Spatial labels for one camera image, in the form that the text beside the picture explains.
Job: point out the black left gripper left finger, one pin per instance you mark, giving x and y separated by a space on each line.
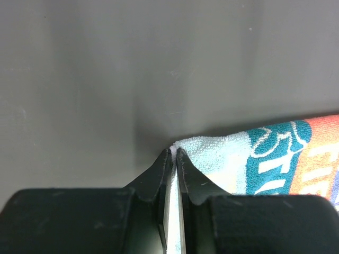
131 219

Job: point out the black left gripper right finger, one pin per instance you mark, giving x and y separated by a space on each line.
215 221

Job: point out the rabbit print striped towel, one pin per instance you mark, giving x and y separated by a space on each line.
297 157

